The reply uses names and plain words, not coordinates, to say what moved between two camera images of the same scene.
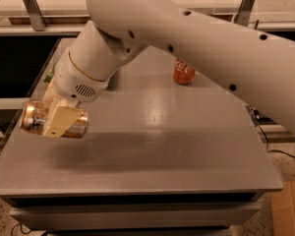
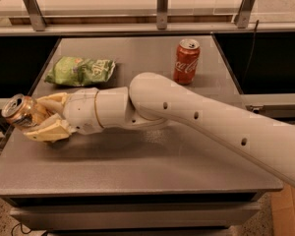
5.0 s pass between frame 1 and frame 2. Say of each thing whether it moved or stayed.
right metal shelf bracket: stayed
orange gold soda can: moved
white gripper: moved
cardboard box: stayed
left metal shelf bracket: stayed
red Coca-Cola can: stayed
